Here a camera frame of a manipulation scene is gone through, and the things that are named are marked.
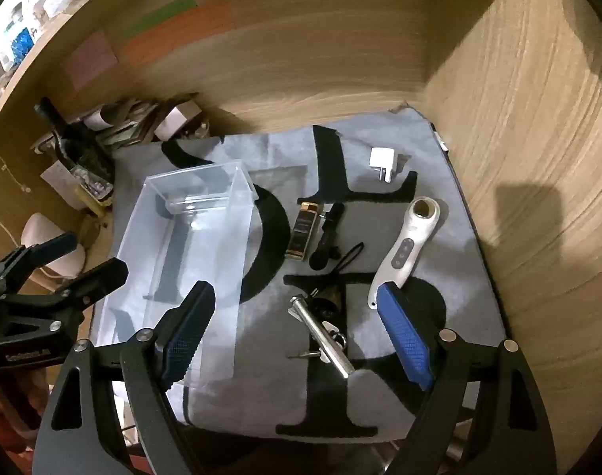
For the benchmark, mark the orange sticky note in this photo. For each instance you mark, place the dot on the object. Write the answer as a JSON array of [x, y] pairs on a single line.
[[182, 32]]

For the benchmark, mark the small white box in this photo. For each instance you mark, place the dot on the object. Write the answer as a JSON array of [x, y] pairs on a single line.
[[174, 121]]

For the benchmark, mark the person's left hand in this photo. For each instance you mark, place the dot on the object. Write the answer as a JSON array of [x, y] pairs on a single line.
[[14, 401]]

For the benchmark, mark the pink sticky note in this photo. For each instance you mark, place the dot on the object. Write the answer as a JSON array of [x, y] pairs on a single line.
[[90, 59]]

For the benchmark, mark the white charger plug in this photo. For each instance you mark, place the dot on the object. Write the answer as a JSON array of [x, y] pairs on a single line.
[[381, 162]]

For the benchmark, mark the clear plastic storage box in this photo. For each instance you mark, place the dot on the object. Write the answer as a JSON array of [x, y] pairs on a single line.
[[147, 237]]

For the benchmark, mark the small black clip device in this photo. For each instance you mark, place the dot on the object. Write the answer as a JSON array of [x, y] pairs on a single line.
[[325, 237]]

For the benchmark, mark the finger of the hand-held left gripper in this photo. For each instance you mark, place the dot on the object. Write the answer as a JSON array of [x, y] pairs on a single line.
[[100, 277], [48, 250]]

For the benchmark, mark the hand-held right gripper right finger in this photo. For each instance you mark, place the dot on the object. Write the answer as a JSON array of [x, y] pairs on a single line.
[[404, 336]]

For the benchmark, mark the tray of small white items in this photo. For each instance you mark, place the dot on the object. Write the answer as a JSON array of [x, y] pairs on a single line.
[[93, 183]]

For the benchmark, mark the green sticky note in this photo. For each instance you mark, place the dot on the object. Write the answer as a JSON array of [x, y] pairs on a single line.
[[157, 14]]

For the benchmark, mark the grey mat with black letters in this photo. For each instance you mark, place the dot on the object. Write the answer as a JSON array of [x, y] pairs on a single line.
[[429, 267]]

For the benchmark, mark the white paper note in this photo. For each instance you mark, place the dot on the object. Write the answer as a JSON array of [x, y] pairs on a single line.
[[58, 183]]

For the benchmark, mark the black and gold lighter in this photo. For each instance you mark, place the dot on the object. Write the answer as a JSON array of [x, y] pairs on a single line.
[[301, 230]]

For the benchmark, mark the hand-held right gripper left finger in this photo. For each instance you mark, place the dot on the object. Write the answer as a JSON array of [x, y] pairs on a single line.
[[187, 336]]

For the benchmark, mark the silver metal tool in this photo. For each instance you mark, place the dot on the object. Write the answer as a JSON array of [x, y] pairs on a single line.
[[325, 336]]

